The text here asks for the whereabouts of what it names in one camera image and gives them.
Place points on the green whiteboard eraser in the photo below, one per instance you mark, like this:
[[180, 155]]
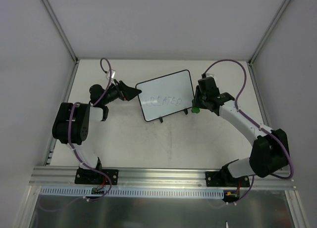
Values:
[[195, 110]]

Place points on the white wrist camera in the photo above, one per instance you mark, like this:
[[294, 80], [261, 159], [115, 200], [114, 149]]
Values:
[[208, 75], [110, 74]]

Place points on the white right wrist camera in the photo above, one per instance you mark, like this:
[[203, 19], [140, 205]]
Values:
[[208, 75]]

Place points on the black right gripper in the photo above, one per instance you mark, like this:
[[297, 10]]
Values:
[[200, 101]]

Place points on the left aluminium frame post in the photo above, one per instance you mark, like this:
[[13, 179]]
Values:
[[49, 9]]

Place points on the white slotted cable duct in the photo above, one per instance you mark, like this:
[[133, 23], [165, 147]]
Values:
[[133, 192]]

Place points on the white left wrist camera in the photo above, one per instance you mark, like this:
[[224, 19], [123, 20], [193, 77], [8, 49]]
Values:
[[110, 74]]

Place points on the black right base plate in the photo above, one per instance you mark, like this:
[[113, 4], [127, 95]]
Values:
[[217, 179]]

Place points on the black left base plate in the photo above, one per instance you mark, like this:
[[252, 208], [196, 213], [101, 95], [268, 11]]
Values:
[[84, 176]]

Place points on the aluminium mounting rail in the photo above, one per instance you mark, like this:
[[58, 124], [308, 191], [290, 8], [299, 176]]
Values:
[[150, 178]]

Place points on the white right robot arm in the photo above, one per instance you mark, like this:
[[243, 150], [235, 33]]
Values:
[[270, 151]]

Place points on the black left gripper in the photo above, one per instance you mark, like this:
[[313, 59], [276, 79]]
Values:
[[121, 90]]

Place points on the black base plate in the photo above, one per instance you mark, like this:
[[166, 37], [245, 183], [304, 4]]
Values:
[[84, 176], [217, 179]]

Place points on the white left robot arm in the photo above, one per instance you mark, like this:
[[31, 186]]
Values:
[[71, 125]]

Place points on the small black-framed whiteboard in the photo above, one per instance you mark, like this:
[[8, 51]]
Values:
[[165, 95]]

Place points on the right aluminium frame post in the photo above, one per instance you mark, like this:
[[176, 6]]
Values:
[[277, 16]]

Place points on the aluminium frame post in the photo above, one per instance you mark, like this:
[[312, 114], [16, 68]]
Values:
[[49, 9], [277, 16]]

